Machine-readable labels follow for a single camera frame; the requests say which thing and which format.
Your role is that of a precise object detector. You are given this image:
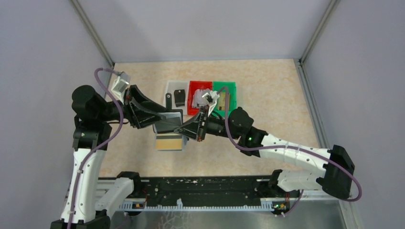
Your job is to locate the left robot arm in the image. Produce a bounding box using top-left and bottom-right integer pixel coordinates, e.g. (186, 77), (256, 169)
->
(51, 85), (168, 229)

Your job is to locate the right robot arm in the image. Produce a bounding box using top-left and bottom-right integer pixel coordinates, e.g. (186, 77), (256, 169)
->
(174, 107), (362, 202)

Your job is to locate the silver VIP card stack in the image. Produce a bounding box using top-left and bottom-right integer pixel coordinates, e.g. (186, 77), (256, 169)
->
(191, 89), (210, 108)

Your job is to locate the gold VIP card stack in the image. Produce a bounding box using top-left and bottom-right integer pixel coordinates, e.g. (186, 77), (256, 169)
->
(217, 91), (229, 111)

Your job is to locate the black VIP card stack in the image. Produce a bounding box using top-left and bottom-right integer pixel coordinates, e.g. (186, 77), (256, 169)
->
(173, 89), (186, 107)

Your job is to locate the red plastic bin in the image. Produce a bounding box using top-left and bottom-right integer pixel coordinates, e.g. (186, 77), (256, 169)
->
(186, 81), (213, 115)

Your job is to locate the green plastic bin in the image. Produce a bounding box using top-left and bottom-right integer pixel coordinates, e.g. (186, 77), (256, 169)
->
(213, 81), (237, 116)

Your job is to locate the white plastic bin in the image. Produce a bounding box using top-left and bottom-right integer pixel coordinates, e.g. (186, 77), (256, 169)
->
(163, 80), (189, 113)

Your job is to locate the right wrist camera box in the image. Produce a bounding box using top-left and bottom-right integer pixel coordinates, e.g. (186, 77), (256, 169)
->
(202, 89), (220, 109)

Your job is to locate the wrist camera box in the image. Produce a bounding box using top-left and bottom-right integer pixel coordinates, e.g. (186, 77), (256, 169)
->
(111, 72), (130, 102)
(202, 89), (220, 109)

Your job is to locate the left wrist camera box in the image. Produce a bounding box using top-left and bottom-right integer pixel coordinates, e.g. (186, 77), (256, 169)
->
(111, 72), (130, 102)

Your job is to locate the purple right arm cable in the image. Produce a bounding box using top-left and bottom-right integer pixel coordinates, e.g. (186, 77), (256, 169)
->
(214, 86), (363, 202)

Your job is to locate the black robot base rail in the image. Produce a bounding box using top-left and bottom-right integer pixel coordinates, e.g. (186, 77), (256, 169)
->
(118, 175), (300, 215)

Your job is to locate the grey aluminium frame rail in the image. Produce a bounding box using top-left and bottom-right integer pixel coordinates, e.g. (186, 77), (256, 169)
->
(294, 0), (362, 229)

